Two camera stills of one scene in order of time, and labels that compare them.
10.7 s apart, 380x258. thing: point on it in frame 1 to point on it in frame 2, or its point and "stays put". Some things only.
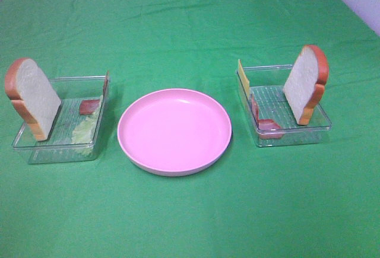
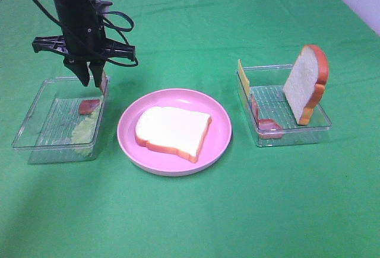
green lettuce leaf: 83,134 stays put
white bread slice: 27,88 to 181,131
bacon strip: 88,107 stays put
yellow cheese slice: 244,80 stays put
